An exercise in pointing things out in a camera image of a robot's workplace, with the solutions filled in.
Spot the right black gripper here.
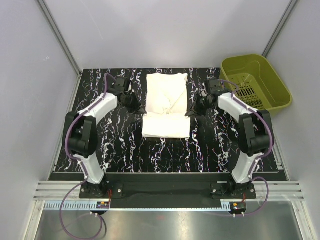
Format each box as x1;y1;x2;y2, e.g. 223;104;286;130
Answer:
185;93;214;118

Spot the white t shirt red print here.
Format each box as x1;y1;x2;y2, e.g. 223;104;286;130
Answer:
142;73;191;139

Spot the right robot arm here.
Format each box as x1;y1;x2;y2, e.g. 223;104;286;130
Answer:
185;79;274;199

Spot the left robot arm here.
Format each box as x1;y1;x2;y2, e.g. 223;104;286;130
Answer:
62;73;147;198

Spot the olive green plastic basket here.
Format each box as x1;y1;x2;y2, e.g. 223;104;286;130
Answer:
219;54;292;117

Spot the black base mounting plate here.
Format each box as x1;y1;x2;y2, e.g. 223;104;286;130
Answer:
79;173;257;200

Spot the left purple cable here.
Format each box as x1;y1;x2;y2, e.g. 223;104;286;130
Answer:
59;72;121;237

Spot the purple cable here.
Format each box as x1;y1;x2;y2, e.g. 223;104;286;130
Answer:
59;72;121;237
214;79;273;218

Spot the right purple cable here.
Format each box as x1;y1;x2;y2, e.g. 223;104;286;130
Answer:
214;79;273;218

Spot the right aluminium frame post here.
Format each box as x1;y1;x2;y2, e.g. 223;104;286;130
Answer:
262;0;300;58

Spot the aluminium frame post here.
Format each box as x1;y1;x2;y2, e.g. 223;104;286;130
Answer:
262;0;300;58
35;0;82;77

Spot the slotted grey cable duct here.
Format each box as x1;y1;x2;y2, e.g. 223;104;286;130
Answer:
44;200;231;212

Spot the aluminium rail profile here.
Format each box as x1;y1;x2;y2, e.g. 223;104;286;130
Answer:
31;181;83;201

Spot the left aluminium frame post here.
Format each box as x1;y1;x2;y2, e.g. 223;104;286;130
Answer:
35;0;82;77

